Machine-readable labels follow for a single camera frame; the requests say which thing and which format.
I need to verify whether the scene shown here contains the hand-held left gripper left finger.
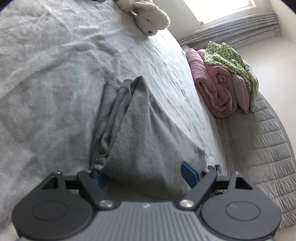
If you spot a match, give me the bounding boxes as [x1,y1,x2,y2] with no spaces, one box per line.
[40,169,116,210]

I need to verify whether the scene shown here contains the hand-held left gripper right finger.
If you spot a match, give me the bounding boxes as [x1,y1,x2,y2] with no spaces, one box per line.
[177,161,255,210]

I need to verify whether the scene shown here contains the grey t-shirt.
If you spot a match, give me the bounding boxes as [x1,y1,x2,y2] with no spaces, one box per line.
[89,76,206,201]

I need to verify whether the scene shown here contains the grey quilted headboard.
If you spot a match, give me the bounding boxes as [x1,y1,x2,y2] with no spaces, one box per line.
[215,93,296,232]

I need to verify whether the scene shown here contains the pink folded quilt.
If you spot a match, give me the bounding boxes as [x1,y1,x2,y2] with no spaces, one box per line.
[186,48,238,118]

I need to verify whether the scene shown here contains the pale pink pillow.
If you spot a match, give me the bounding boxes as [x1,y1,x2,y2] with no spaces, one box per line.
[231,74,250,114]

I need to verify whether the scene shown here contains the bed with grey sheet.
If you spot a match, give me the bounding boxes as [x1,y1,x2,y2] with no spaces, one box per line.
[0,0,232,241]

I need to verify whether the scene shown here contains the green patterned blanket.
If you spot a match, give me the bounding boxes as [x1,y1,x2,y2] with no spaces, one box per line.
[205,41,259,112]

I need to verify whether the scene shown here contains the grey curtain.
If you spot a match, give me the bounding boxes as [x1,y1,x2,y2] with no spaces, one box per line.
[178,11,281,48]

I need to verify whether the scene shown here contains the white plush dog toy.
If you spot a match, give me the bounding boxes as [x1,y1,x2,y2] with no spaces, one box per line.
[113,0,171,36]

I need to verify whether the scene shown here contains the window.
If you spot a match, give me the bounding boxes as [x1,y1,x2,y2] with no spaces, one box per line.
[183,0,257,24]

